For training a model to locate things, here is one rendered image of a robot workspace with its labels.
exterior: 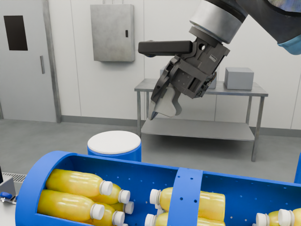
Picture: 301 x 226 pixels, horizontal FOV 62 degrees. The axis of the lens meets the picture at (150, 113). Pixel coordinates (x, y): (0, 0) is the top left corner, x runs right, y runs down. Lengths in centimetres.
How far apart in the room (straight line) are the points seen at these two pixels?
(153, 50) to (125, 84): 363
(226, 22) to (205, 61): 8
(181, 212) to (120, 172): 34
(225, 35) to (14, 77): 469
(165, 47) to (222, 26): 12
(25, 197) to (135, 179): 34
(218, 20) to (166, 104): 18
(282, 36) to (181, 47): 22
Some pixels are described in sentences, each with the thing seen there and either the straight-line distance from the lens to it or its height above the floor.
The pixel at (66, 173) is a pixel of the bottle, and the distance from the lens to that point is 81.
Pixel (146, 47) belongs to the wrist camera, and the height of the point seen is 155.
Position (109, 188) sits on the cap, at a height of 116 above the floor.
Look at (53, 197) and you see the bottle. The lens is 78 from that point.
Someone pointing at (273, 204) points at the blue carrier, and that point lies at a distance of 87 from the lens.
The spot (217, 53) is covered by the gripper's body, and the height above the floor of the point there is 155.
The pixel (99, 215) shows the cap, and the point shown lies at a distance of 74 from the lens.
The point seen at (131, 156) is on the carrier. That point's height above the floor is 100.
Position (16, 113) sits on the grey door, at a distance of 521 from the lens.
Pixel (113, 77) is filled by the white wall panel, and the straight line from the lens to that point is 419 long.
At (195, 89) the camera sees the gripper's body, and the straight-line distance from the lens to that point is 49.
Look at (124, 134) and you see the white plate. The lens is 141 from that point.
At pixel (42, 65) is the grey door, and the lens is 460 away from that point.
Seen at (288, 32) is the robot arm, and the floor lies 158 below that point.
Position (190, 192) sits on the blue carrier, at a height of 122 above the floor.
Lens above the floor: 159
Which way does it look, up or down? 18 degrees down
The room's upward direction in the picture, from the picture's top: straight up
